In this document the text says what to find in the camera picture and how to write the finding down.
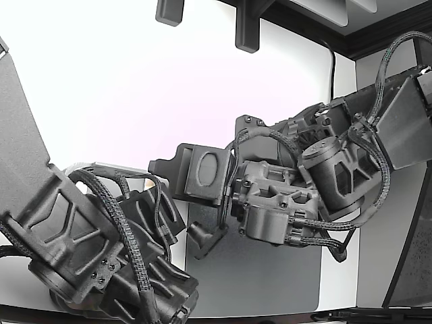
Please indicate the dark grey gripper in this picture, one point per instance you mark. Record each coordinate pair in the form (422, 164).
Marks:
(266, 222)

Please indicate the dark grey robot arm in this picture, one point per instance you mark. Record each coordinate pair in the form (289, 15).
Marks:
(27, 152)

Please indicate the grey rectangular mat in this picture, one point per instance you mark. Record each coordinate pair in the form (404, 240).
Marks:
(263, 280)

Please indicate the long black bracket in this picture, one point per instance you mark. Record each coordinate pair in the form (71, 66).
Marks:
(248, 30)

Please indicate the short black bracket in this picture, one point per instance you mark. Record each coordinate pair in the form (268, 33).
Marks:
(168, 11)

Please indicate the black frame beam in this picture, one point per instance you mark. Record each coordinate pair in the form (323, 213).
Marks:
(303, 22)

